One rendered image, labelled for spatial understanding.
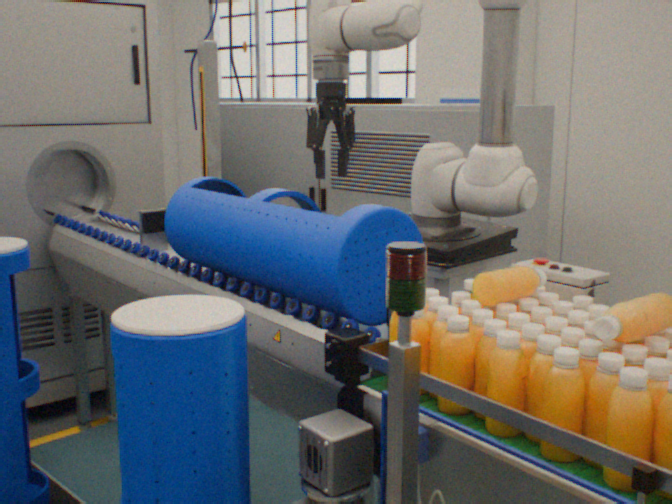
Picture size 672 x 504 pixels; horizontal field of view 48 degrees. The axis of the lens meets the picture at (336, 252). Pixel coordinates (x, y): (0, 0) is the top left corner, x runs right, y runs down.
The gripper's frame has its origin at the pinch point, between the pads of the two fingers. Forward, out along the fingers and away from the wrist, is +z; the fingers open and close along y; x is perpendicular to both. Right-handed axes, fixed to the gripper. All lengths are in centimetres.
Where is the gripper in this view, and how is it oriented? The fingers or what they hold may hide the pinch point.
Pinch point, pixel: (331, 165)
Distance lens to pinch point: 187.7
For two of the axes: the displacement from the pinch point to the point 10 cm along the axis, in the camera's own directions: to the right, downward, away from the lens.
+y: -7.9, 1.1, -6.0
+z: 0.0, 9.8, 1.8
